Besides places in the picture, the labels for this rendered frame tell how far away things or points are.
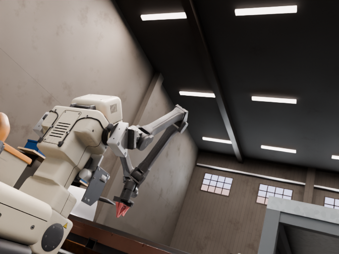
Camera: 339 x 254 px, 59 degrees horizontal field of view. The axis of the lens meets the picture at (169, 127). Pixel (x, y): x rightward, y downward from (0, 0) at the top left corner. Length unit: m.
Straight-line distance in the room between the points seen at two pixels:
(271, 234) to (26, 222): 0.68
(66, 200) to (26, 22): 5.08
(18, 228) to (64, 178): 0.40
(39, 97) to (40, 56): 0.75
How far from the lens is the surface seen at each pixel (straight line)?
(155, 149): 1.67
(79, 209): 5.17
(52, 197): 1.24
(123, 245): 1.48
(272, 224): 0.95
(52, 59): 6.41
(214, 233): 12.53
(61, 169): 1.28
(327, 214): 0.96
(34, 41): 6.17
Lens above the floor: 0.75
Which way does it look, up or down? 25 degrees up
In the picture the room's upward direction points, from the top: 21 degrees clockwise
